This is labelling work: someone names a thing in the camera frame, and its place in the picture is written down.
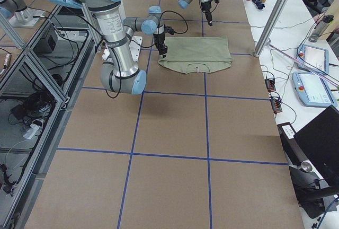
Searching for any reacher grabber stick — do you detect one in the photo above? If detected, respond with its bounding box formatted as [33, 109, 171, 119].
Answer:
[266, 41, 338, 90]

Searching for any black box under frame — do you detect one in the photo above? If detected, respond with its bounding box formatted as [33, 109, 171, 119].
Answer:
[33, 25, 58, 54]

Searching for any olive green long-sleeve shirt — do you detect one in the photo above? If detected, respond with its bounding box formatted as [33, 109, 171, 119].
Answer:
[158, 37, 233, 74]

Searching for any orange terminal block near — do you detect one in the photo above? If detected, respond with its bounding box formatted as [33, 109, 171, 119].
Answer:
[270, 96, 282, 114]

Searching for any black monitor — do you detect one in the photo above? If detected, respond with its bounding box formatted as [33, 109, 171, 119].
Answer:
[295, 105, 338, 186]

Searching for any near teach pendant tablet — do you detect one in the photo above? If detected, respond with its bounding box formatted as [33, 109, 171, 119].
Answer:
[292, 72, 338, 108]

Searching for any teach pendant tablet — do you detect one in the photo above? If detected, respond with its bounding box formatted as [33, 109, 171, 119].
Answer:
[297, 45, 329, 74]
[292, 72, 338, 108]

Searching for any folded dark blue umbrella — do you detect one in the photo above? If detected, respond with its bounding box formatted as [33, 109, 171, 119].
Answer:
[252, 0, 265, 10]

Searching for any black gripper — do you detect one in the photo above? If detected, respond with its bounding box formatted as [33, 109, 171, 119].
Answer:
[200, 0, 220, 25]
[154, 24, 174, 58]

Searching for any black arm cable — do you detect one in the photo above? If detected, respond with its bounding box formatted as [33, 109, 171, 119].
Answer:
[158, 10, 189, 35]

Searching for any orange terminal block far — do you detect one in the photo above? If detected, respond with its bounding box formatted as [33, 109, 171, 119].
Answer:
[265, 78, 276, 92]

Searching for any white power strip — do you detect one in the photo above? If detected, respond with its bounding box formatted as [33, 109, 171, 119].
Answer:
[23, 123, 42, 139]

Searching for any aluminium frame post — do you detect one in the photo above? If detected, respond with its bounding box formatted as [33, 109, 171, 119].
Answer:
[253, 0, 288, 57]

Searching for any far teach pendant tablet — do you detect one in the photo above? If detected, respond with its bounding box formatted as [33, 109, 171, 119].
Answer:
[297, 45, 329, 74]

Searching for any orange terminal block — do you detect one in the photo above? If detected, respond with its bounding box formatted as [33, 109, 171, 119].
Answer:
[265, 78, 276, 92]
[270, 96, 282, 114]

